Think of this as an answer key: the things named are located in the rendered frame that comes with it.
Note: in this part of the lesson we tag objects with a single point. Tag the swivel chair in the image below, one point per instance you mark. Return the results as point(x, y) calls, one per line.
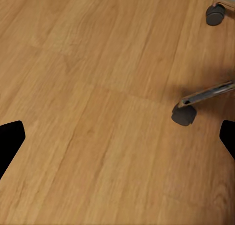
point(184, 113)

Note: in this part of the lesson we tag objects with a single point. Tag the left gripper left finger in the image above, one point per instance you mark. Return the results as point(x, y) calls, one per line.
point(12, 135)

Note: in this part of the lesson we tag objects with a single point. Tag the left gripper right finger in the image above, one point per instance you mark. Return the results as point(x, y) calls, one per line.
point(227, 136)

